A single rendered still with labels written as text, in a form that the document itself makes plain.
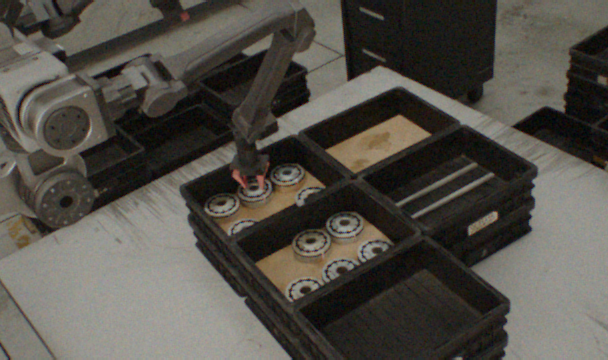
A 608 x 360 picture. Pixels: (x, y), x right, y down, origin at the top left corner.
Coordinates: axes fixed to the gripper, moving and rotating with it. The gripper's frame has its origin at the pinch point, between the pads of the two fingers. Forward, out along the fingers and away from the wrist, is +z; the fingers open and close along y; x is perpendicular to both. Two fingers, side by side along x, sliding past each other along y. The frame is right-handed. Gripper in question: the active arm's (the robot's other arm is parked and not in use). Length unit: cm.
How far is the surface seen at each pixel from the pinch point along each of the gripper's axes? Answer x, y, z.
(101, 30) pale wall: -234, 170, 75
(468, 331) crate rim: 54, -63, -7
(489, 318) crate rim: 50, -67, -7
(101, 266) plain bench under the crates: 19, 45, 17
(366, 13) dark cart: -159, -9, 26
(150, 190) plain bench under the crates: -16.7, 42.8, 17.6
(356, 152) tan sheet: -23.5, -26.3, 4.4
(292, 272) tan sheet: 30.0, -17.5, 3.6
